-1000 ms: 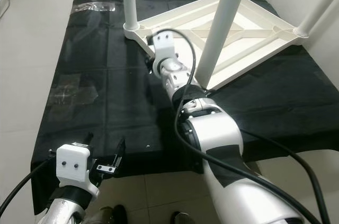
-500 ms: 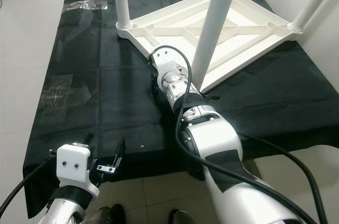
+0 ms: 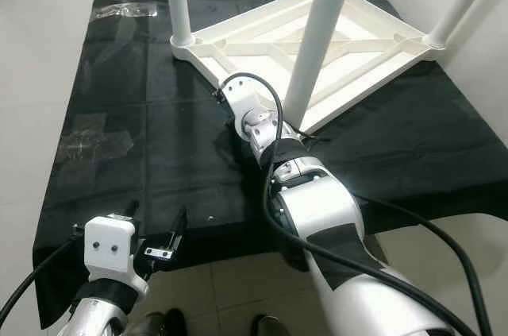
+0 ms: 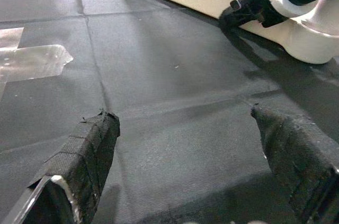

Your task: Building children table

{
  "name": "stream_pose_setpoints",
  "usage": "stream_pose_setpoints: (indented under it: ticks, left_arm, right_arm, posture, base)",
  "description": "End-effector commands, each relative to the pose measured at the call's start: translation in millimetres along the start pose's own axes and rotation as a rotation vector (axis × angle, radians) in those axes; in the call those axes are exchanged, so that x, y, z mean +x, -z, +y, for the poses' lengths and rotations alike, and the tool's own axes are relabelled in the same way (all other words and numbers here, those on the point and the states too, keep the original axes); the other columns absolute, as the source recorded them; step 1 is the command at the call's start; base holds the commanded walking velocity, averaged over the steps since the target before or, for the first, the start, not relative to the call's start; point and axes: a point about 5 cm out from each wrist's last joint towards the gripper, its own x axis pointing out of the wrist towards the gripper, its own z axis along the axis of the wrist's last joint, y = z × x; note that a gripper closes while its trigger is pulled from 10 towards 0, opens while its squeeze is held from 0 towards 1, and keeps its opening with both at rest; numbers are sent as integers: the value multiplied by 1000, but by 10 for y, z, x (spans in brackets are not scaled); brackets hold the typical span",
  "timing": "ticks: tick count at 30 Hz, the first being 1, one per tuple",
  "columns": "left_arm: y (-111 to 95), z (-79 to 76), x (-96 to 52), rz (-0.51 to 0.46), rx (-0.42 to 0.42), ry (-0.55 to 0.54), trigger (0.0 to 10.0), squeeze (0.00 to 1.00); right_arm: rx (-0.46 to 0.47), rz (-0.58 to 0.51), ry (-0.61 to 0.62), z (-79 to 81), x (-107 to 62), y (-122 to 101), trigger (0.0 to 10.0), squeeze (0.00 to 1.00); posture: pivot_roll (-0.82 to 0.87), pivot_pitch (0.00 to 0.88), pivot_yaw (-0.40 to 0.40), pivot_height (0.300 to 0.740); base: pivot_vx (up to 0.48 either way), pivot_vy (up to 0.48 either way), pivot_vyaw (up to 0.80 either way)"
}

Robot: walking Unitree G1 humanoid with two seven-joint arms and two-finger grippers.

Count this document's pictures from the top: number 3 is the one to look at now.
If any white plastic children table top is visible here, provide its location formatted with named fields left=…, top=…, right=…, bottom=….
left=171, top=0, right=447, bottom=135

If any black tablecloth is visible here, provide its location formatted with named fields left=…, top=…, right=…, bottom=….
left=33, top=0, right=508, bottom=330

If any left dark robot foot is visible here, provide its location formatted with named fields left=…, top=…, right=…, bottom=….
left=129, top=309, right=185, bottom=336

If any dark robot foot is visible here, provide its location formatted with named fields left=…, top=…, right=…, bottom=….
left=252, top=315, right=292, bottom=336
left=129, top=309, right=185, bottom=336

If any right dark robot foot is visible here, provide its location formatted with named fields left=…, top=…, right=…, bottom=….
left=252, top=315, right=292, bottom=336

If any clear plastic film piece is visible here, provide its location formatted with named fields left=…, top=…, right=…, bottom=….
left=94, top=3, right=159, bottom=21

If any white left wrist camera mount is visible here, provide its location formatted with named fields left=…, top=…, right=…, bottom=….
left=83, top=214, right=137, bottom=282

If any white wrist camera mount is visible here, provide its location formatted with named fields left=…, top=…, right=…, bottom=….
left=218, top=75, right=260, bottom=114
left=83, top=214, right=137, bottom=282

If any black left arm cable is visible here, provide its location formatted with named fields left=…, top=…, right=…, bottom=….
left=0, top=229, right=90, bottom=326

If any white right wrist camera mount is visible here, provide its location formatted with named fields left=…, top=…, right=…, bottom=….
left=218, top=75, right=260, bottom=114

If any black robot tether cable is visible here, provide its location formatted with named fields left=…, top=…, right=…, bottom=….
left=353, top=193, right=495, bottom=336

